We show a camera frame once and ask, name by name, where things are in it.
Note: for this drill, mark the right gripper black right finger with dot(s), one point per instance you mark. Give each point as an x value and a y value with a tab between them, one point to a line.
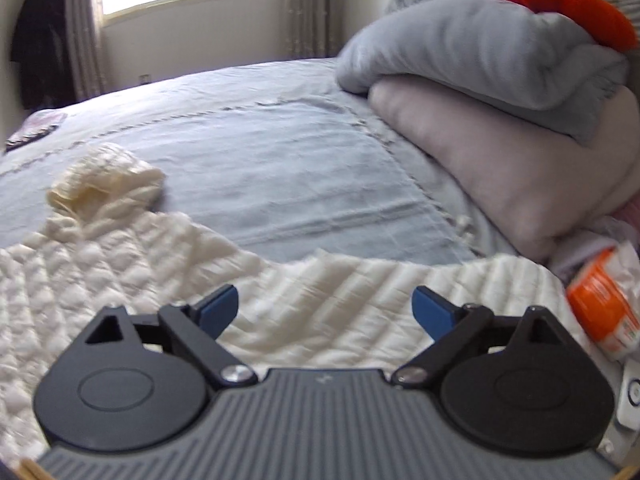
519	385

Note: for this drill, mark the small patterned cloth on bed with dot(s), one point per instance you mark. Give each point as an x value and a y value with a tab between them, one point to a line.
35	127

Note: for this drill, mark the red plush toy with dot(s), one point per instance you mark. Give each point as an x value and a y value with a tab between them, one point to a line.
603	21

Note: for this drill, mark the grey curtain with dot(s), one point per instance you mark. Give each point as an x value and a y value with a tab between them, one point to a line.
84	20
313	28

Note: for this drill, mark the cream quilted puffer jacket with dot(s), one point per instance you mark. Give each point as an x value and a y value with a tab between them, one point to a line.
90	240

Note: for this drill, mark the dark hanging coat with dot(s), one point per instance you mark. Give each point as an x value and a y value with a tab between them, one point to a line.
39	49

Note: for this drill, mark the orange white plastic package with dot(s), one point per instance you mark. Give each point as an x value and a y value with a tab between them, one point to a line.
604	297

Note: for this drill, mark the white device at bedside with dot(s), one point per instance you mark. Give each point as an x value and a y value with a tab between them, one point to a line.
627	411

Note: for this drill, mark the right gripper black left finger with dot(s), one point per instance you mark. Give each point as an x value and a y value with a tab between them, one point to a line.
130	382

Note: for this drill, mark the grey checked bedspread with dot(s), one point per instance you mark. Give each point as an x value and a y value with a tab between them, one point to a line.
273	156

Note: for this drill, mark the grey folded blanket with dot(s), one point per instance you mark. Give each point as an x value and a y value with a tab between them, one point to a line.
543	68

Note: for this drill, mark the pink pillow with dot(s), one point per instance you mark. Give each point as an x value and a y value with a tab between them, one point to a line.
533	184

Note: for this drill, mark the right grey curtain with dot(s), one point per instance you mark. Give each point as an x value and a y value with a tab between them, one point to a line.
313	28

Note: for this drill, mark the left grey curtain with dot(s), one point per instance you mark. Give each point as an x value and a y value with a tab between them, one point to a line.
84	20

